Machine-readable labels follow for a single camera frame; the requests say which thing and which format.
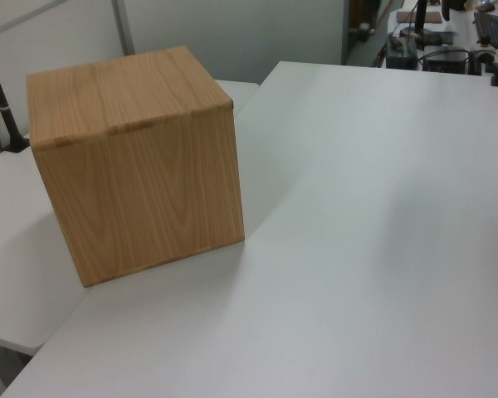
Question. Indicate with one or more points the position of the brown flat mat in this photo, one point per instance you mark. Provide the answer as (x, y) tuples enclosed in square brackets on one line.
[(419, 17)]

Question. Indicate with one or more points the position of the black electronics box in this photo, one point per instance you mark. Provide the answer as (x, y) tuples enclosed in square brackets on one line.
[(446, 61)]

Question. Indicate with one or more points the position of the black monitor stand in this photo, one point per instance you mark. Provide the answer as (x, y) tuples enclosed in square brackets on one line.
[(420, 29)]

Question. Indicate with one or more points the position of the grey partition post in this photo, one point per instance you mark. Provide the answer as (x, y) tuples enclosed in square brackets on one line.
[(123, 27)]

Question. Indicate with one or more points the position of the dark grey device box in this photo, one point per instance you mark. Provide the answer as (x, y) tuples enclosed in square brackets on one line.
[(400, 56)]

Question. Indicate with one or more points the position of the grey partition panel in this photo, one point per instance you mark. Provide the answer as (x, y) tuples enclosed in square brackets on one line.
[(232, 33)]

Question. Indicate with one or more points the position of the black keyboard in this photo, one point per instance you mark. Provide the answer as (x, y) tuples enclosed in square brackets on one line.
[(490, 27)]

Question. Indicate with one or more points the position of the wooden cabinet box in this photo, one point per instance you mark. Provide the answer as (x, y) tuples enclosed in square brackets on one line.
[(133, 186)]

